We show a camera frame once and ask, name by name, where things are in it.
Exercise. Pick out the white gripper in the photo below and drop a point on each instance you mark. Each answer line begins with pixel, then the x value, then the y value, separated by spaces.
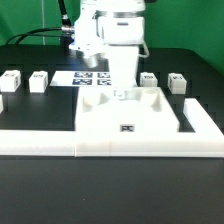
pixel 123 64

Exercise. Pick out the white square table top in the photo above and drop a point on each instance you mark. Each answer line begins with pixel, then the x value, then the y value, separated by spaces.
pixel 146 110

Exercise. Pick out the white sheet with tags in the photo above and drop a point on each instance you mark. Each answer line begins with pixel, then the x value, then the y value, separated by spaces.
pixel 80 78

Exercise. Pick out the white L-shaped obstacle fence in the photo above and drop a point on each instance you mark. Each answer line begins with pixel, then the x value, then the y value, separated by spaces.
pixel 205 140

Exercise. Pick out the white part at left edge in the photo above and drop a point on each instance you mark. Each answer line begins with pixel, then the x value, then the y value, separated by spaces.
pixel 1 104

